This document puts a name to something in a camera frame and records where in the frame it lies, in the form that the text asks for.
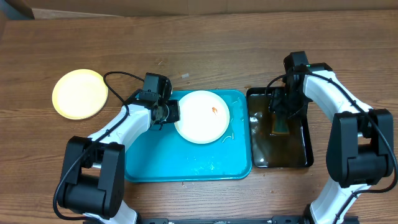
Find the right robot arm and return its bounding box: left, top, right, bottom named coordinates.
left=270, top=62, right=397, bottom=223

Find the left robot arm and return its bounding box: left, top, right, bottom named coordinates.
left=53, top=90, right=179, bottom=223

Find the cardboard board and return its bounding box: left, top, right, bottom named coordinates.
left=23, top=0, right=397, bottom=17

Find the yellow plate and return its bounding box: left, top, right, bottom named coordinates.
left=52, top=69, right=108, bottom=120

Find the green yellow sponge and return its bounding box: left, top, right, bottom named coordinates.
left=271, top=113, right=289, bottom=135

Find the blue plastic tray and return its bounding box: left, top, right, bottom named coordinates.
left=124, top=90, right=252, bottom=183

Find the black water tray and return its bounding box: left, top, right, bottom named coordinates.
left=246, top=87, right=314, bottom=168

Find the white plate with stain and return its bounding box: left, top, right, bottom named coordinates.
left=175, top=90, right=230, bottom=144

